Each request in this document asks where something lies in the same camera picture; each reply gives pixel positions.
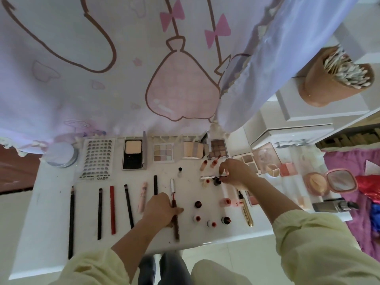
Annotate person's right hand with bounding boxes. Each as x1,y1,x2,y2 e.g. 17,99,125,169
218,158,260,190

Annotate person's left hand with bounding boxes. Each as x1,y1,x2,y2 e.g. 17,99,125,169
141,193,185,232

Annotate tan eyeshadow palette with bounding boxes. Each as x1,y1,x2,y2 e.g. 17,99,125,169
233,142,283,176

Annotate dark brown eyeshadow palette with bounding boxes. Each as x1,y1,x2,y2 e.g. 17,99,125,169
208,138,229,159

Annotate small round white jar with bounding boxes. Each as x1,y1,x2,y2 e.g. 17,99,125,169
265,163,281,177

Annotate red lip pencil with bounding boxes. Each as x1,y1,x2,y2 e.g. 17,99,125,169
109,186,116,235

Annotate pink blush pan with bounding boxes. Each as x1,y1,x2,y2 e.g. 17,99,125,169
280,162,298,177

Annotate clear eyeshadow palette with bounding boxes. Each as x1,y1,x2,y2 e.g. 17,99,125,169
153,143,175,163

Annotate lavender rectangular palette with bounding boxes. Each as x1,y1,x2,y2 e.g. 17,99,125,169
122,130,147,171

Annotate pink cushion compact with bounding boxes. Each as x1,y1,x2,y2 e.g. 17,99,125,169
304,168,358,196

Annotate white false eyelash tray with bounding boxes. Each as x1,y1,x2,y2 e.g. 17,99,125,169
79,137,115,180

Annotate square bottle with black cap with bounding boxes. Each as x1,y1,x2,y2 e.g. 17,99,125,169
313,199,348,213

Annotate round silver compact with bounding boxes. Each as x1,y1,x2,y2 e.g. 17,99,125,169
44,142,79,169

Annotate person's left forearm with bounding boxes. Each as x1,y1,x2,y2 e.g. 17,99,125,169
50,219,173,285

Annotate person's dark trousers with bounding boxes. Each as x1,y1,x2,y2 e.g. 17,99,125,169
138,252,191,285

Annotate white shelf unit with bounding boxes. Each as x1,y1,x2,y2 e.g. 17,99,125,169
243,0,380,149

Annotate terracotta pot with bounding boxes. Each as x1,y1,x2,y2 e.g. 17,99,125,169
298,46,375,107

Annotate white table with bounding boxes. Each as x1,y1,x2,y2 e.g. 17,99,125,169
9,130,354,279

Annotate red shiny packet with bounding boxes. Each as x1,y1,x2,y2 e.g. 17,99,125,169
355,175,380,204

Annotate white paper sheet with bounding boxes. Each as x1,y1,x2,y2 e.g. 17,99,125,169
365,160,380,176

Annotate blue cloth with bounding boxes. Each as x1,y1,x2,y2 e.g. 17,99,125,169
369,205,380,235

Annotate reddish brown door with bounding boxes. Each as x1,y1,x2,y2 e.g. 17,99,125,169
0,145,42,195

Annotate bunch of cotton swabs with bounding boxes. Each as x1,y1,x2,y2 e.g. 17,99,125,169
323,47,374,88

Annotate pink cartoon print cloth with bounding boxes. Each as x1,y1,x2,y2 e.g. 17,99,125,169
0,0,360,157

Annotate small white bow-handle drawer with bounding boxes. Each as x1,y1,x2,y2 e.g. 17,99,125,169
251,123,334,149

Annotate wooden bed frame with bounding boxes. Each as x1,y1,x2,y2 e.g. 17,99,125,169
317,112,380,152

